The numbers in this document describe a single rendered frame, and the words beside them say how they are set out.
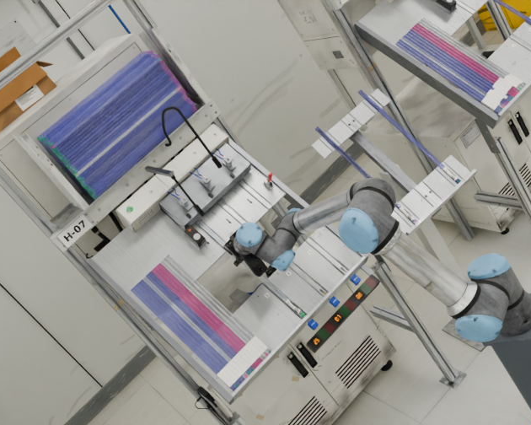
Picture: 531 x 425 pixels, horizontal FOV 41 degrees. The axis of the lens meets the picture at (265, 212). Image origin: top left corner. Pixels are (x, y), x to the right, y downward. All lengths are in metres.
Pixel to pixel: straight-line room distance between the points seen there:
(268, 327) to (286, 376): 0.45
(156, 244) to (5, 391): 1.91
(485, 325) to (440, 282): 0.16
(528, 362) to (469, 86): 1.16
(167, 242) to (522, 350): 1.24
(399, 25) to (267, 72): 1.58
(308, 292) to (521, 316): 0.72
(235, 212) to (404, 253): 0.85
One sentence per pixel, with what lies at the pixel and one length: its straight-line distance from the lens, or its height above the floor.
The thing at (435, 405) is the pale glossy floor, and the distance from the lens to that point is 2.98.
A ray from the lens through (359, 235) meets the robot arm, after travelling 1.92.
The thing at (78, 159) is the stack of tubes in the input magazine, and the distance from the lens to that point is 2.54.
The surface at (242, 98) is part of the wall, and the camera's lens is 4.45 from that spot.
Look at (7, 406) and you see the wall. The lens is 4.32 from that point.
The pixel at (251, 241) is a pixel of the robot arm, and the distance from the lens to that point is 2.19.
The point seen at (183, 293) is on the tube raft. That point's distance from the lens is 2.52.
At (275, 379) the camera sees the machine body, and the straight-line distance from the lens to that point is 2.86.
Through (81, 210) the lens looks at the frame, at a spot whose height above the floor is 1.39.
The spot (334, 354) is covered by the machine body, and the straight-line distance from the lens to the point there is 2.98.
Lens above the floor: 2.07
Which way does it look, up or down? 24 degrees down
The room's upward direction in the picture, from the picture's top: 36 degrees counter-clockwise
